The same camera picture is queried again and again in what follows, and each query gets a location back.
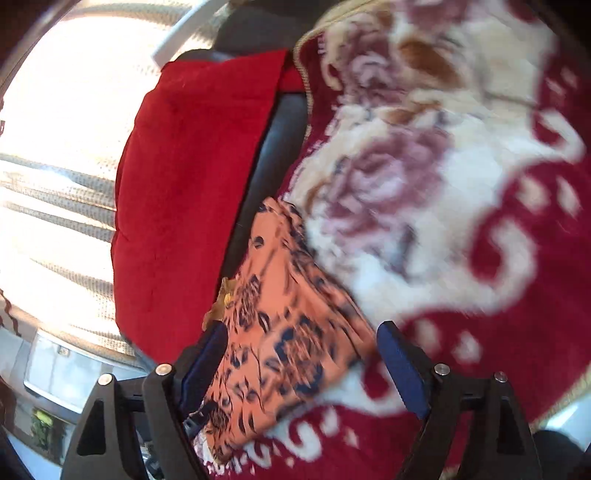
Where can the orange floral shirt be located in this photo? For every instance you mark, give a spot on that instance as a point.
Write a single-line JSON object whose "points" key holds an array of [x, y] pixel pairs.
{"points": [[277, 332]]}

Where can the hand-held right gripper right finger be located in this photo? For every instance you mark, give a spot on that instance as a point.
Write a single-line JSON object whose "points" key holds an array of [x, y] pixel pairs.
{"points": [[406, 371]]}

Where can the dotted white curtain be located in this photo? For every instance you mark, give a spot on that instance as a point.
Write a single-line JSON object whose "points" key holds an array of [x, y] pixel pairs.
{"points": [[60, 184]]}

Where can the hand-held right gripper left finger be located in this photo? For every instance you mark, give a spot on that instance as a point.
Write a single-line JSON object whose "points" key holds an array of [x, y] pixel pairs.
{"points": [[203, 364]]}

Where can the red and white floral blanket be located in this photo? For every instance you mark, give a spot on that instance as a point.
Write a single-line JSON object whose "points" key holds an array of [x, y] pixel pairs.
{"points": [[415, 207]]}

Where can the white chair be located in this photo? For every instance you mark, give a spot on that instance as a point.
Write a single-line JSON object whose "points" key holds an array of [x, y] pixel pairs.
{"points": [[184, 32]]}

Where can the black sofa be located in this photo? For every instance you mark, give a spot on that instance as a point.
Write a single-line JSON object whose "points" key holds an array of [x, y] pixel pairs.
{"points": [[272, 152]]}

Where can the red quilt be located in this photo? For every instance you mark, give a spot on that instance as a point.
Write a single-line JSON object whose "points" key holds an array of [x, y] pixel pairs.
{"points": [[184, 184]]}

